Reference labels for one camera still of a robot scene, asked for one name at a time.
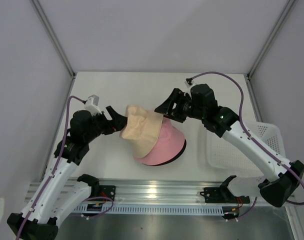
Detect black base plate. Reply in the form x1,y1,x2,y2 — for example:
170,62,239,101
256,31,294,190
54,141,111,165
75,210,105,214
199,187,250,204
99,185,116,198

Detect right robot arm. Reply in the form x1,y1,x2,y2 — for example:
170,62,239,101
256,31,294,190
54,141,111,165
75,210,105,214
155,84,304,208

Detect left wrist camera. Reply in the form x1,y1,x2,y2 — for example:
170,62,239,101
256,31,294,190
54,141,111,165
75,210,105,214
84,95,101,116

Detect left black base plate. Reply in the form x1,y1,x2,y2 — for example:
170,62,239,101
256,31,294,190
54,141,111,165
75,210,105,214
99,185,116,198

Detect beige hat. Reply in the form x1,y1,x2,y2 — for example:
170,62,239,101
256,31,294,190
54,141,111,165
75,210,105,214
119,104,163,159

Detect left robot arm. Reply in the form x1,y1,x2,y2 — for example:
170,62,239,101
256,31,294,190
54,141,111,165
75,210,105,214
7,106,128,240

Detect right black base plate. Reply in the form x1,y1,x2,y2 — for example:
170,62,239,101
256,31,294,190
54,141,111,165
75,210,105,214
199,187,250,204

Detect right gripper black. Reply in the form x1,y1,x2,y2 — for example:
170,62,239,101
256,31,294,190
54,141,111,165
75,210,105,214
154,88,205,124

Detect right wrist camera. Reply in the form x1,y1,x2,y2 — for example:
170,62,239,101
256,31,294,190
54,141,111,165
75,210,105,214
185,77,196,94

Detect left aluminium frame post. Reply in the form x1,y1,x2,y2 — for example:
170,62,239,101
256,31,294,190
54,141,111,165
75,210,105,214
29,0,76,79

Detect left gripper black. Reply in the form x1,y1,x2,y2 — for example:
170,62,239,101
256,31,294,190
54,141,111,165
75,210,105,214
84,105,130,143

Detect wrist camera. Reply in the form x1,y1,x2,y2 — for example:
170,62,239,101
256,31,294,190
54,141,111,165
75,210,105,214
185,77,196,94
84,95,101,116

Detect white slotted cable duct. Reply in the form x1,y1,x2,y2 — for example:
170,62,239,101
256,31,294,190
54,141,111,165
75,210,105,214
72,203,236,216

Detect white plastic basket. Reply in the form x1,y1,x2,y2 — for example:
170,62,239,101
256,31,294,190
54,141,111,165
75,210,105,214
205,120,290,182

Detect aluminium mounting rail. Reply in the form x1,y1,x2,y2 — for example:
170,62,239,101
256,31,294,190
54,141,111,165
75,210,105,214
24,177,298,206

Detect right aluminium frame post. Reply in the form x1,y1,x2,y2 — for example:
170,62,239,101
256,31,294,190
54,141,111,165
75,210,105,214
246,0,298,81

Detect aluminium frame post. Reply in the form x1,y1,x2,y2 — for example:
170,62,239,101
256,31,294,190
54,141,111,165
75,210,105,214
246,0,298,81
29,0,76,79

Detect black hat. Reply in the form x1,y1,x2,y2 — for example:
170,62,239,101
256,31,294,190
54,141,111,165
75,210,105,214
166,140,187,164

